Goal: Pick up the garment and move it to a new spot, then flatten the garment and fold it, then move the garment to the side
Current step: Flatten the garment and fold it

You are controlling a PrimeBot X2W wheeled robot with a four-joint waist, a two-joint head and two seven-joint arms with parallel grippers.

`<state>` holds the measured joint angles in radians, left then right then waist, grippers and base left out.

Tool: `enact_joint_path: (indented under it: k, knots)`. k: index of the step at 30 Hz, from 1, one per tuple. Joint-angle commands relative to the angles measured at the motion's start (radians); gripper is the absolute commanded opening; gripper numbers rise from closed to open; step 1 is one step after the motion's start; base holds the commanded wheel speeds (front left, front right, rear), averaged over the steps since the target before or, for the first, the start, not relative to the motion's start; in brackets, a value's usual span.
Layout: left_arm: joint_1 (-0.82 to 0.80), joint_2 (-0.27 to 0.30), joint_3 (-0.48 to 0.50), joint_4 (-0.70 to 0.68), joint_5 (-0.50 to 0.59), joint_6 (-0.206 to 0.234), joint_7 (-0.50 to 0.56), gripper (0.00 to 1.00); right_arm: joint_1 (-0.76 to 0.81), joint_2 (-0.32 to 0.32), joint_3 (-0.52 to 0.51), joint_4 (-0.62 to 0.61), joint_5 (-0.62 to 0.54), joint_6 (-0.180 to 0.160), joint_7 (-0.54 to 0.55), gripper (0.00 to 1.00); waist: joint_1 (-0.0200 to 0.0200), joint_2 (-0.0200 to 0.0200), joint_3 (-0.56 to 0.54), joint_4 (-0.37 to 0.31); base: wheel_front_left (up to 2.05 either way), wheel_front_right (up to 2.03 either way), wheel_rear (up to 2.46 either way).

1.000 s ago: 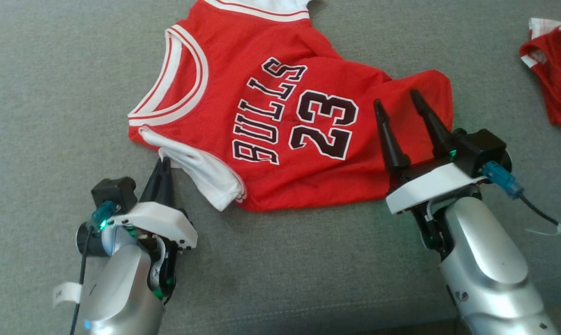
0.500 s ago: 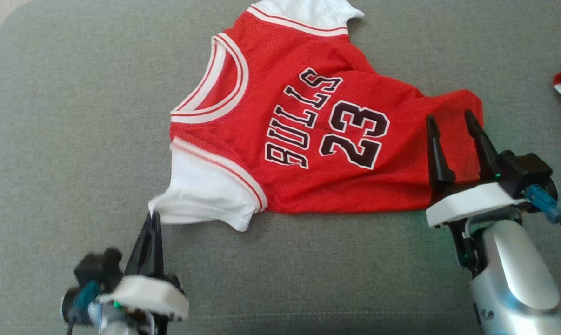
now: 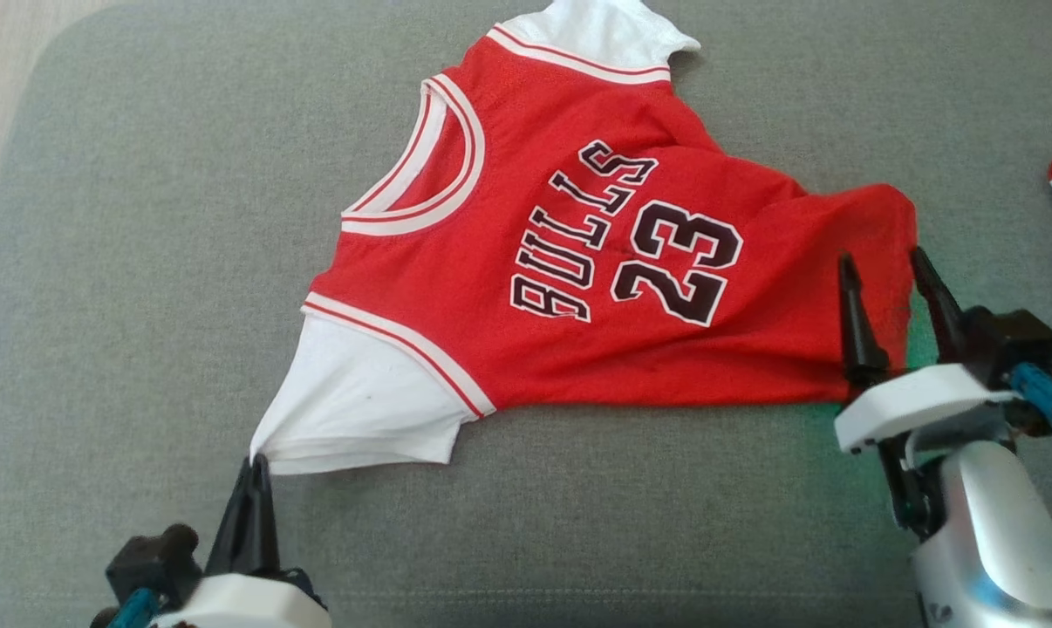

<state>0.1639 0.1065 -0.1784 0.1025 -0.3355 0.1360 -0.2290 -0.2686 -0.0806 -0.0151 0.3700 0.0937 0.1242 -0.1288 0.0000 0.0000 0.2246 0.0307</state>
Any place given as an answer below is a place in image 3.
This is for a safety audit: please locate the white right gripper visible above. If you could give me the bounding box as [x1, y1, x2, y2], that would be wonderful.
[834, 247, 1020, 456]

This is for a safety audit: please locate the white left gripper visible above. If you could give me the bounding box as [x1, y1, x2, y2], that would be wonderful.
[155, 455, 332, 628]

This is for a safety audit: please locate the red Bulls 23 jersey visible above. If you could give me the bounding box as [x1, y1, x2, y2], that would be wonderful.
[249, 0, 919, 476]

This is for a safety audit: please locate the grey sofa seat cushion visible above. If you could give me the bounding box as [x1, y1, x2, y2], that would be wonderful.
[0, 0, 1052, 628]

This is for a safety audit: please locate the right black cable teal plug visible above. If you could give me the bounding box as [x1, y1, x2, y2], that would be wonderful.
[1008, 362, 1052, 439]

